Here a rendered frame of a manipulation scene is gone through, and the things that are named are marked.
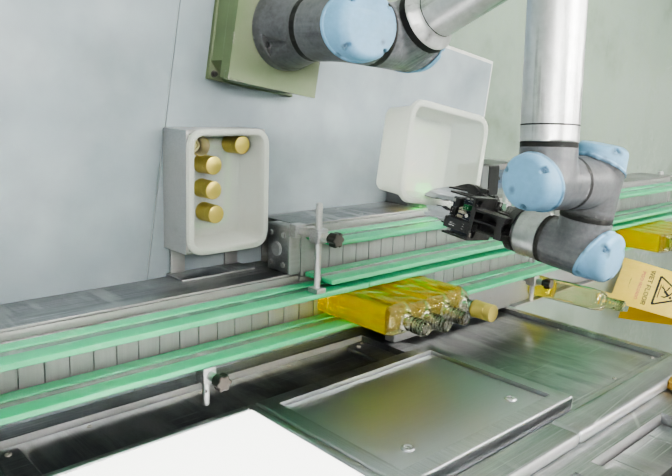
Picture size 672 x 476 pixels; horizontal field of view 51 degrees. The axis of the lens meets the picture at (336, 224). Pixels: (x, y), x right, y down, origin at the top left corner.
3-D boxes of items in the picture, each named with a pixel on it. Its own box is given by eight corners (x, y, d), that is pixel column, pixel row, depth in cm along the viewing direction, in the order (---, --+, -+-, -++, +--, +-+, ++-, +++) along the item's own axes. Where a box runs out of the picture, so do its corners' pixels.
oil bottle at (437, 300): (357, 302, 149) (435, 328, 133) (358, 276, 148) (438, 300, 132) (375, 297, 152) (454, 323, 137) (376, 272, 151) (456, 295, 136)
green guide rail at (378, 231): (305, 239, 135) (333, 246, 129) (305, 234, 135) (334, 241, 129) (671, 184, 253) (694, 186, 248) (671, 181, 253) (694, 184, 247)
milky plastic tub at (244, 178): (164, 248, 129) (189, 257, 123) (163, 126, 125) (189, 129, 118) (241, 238, 141) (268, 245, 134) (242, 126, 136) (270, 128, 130)
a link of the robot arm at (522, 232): (564, 214, 108) (551, 264, 110) (539, 207, 111) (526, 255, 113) (539, 213, 103) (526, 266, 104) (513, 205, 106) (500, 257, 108)
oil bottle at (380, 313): (316, 310, 141) (395, 340, 125) (317, 283, 140) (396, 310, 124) (336, 305, 145) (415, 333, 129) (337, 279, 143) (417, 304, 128)
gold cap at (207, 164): (192, 153, 128) (206, 155, 125) (209, 153, 130) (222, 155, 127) (192, 173, 129) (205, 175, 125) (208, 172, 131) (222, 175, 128)
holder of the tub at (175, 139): (164, 275, 130) (186, 285, 125) (162, 127, 125) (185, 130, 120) (239, 263, 142) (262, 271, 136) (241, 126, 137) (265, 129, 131)
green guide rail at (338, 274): (304, 276, 136) (332, 285, 131) (304, 271, 136) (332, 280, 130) (668, 204, 255) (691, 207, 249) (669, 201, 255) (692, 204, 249)
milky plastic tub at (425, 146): (375, 96, 121) (414, 96, 114) (453, 116, 136) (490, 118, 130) (361, 195, 122) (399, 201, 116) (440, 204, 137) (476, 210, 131)
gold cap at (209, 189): (192, 178, 129) (205, 181, 126) (209, 177, 131) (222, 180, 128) (192, 197, 129) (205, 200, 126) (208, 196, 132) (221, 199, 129)
